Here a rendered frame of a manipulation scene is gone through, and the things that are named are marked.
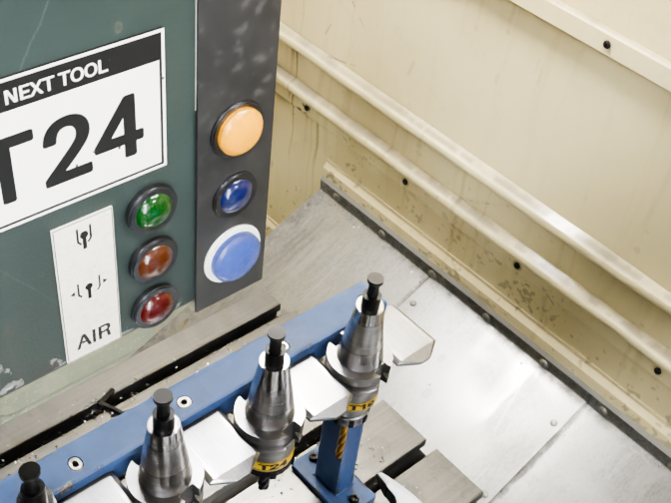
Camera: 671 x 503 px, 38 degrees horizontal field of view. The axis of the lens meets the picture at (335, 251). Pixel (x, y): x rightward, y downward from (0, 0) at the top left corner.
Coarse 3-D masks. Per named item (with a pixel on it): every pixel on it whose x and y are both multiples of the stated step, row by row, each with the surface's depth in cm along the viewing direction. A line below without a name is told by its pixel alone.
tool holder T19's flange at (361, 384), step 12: (336, 348) 93; (384, 348) 94; (336, 360) 92; (384, 360) 92; (336, 372) 91; (348, 372) 91; (360, 372) 91; (372, 372) 91; (384, 372) 93; (348, 384) 91; (360, 384) 91; (372, 384) 91; (360, 396) 92
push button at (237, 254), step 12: (228, 240) 50; (240, 240) 50; (252, 240) 51; (216, 252) 50; (228, 252) 50; (240, 252) 51; (252, 252) 51; (216, 264) 50; (228, 264) 51; (240, 264) 51; (252, 264) 52; (216, 276) 51; (228, 276) 51; (240, 276) 52
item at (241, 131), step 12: (252, 108) 46; (228, 120) 45; (240, 120) 45; (252, 120) 46; (228, 132) 45; (240, 132) 45; (252, 132) 46; (228, 144) 45; (240, 144) 46; (252, 144) 47
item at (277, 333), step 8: (272, 328) 80; (280, 328) 80; (272, 336) 79; (280, 336) 80; (272, 344) 80; (280, 344) 80; (272, 352) 81; (280, 352) 81; (272, 360) 81; (280, 360) 81
